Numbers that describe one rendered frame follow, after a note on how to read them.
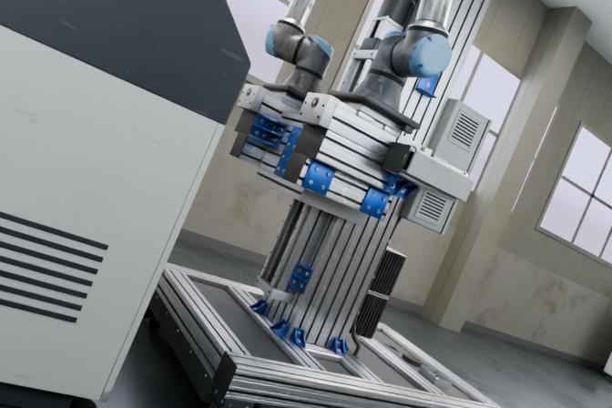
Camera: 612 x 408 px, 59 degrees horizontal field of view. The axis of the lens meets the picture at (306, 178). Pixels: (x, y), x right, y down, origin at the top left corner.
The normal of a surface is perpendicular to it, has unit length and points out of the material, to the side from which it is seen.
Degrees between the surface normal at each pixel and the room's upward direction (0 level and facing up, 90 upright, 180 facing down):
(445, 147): 90
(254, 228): 90
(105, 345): 90
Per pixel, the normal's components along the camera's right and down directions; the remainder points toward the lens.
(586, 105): 0.47, 0.20
